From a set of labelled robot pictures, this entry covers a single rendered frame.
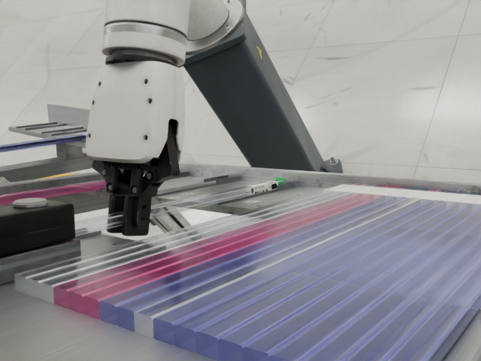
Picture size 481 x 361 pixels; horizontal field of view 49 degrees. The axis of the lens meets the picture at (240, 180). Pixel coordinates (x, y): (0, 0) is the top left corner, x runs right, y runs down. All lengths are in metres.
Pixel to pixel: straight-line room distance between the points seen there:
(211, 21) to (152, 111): 0.76
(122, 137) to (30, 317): 0.24
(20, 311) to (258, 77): 1.04
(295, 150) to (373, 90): 0.61
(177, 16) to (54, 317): 0.33
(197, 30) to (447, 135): 0.88
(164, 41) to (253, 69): 0.77
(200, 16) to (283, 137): 0.41
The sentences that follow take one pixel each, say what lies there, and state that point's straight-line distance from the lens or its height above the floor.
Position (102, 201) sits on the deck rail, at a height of 0.78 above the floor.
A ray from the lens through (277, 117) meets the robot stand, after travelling 1.38.
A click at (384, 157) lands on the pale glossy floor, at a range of 1.76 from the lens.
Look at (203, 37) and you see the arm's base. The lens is 1.27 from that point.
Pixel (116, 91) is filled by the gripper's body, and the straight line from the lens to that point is 0.54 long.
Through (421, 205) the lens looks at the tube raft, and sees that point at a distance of 0.60.
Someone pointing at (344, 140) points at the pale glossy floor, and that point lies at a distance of 1.87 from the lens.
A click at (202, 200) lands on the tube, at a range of 0.62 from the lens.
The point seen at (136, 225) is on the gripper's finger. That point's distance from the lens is 0.53.
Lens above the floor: 1.29
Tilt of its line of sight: 42 degrees down
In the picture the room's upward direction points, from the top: 36 degrees counter-clockwise
